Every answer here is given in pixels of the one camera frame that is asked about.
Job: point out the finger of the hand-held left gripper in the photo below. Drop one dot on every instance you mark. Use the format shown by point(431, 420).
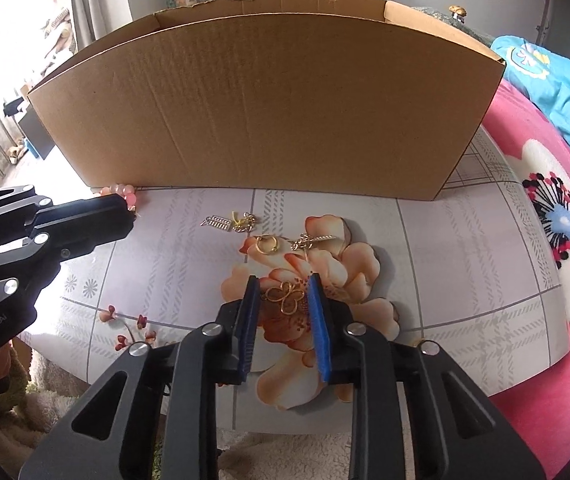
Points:
point(90, 207)
point(80, 240)

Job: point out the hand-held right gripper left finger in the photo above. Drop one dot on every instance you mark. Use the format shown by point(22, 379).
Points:
point(250, 330)

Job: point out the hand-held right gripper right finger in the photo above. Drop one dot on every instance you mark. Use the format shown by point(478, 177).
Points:
point(320, 330)

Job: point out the gold hoop earring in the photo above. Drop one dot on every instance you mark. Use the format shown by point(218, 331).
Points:
point(266, 251)

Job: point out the gold knot bar charm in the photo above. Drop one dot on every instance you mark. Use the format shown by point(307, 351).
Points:
point(325, 237)

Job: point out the small abacus charm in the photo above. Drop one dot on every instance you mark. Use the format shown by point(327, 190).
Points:
point(215, 222)

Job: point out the brown cardboard box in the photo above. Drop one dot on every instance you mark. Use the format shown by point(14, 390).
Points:
point(265, 110)

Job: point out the beige slippers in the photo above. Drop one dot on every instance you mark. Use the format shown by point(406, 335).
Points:
point(15, 154)

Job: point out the dark low table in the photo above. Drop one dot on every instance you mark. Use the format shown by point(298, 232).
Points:
point(35, 130)

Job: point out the white fluffy blanket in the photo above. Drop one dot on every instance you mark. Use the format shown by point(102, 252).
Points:
point(285, 455)

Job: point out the grey curtain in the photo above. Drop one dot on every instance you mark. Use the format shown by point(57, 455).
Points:
point(90, 5)

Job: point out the pink floral blanket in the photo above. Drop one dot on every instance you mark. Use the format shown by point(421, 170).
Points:
point(555, 360)

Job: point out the grey lace cushion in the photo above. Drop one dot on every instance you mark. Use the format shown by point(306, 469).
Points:
point(470, 32)

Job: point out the blue striped garment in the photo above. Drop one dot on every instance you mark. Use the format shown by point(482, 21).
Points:
point(565, 100)

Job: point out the small mushroom figurine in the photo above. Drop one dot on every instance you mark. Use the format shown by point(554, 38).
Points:
point(456, 9)

